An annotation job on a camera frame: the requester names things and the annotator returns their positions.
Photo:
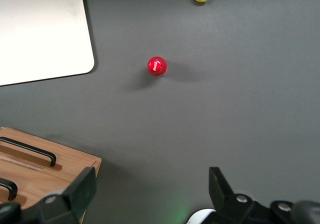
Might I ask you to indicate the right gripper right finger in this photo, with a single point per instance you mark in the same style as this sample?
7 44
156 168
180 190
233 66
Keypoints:
225 204

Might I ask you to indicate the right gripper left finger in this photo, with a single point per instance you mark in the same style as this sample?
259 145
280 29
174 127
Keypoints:
77 196

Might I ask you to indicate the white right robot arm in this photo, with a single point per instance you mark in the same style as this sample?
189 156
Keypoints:
202 217

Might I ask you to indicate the wooden drawer cabinet body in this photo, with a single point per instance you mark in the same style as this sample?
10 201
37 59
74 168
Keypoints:
98 164

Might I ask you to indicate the red cap cola bottle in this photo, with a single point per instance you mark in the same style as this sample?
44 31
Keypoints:
157 66

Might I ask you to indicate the beige plastic tray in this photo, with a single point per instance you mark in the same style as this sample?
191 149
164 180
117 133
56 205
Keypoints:
42 31

